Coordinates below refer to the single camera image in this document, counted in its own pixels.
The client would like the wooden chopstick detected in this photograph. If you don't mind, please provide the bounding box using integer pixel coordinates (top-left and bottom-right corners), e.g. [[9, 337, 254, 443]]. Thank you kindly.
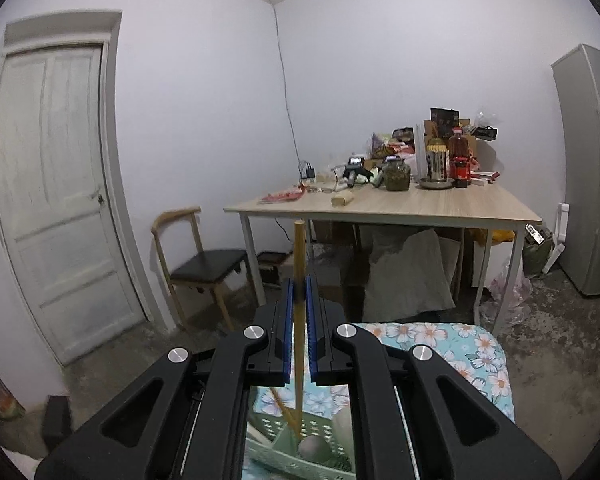
[[270, 388, 301, 440], [292, 220, 306, 440]]

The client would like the wooden chair black seat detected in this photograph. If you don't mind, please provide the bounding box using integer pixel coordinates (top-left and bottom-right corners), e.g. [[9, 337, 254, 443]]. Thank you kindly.
[[150, 206, 257, 332]]

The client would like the green perforated utensil basket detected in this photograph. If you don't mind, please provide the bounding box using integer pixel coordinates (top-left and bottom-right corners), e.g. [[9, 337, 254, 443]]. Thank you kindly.
[[242, 406, 356, 479]]

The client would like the grey metal spoon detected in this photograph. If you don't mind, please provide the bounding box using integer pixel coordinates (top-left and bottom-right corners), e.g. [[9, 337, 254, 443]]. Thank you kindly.
[[297, 434, 332, 464]]

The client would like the floral blue tablecloth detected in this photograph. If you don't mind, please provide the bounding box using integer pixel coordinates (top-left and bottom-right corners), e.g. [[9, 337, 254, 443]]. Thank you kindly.
[[253, 323, 515, 446]]

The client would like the green glass jar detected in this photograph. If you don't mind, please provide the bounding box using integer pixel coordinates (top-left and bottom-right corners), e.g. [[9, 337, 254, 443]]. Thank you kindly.
[[382, 157, 411, 192]]

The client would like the pink plastic bag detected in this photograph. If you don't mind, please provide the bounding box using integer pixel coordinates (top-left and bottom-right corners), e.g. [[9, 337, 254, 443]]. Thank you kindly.
[[482, 259, 536, 319]]

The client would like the yellow plastic bag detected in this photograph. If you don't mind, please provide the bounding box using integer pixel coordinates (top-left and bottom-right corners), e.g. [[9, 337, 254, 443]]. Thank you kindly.
[[468, 229, 515, 247]]

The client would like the wooden top desk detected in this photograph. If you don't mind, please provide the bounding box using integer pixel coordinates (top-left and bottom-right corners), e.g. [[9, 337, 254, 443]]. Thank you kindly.
[[224, 184, 541, 335]]

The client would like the red oil bottle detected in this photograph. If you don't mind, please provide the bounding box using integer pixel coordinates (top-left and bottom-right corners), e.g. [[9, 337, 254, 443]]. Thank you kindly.
[[449, 127, 471, 188]]

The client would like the white door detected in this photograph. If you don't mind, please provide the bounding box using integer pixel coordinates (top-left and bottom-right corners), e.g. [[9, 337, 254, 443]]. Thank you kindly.
[[0, 8, 176, 366]]

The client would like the silver refrigerator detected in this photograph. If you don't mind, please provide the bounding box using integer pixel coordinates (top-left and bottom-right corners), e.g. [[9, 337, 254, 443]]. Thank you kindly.
[[552, 44, 600, 296]]

